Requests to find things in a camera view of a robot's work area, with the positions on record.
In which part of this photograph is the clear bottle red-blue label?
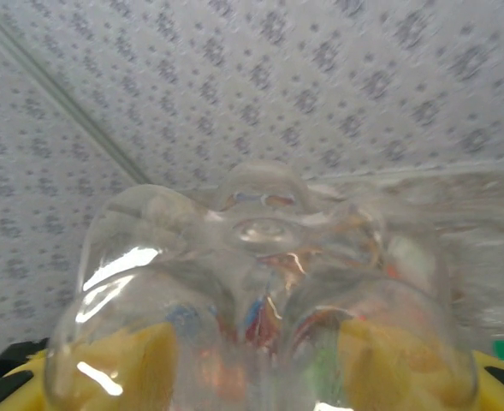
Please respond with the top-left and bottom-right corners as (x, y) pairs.
(44, 160), (479, 411)

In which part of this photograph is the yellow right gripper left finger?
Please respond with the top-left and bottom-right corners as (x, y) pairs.
(1, 320), (180, 411)

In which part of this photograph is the aluminium frame post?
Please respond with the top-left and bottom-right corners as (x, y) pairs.
(0, 3), (153, 186)

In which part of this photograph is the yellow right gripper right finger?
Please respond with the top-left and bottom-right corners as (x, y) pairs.
(340, 319), (504, 411)

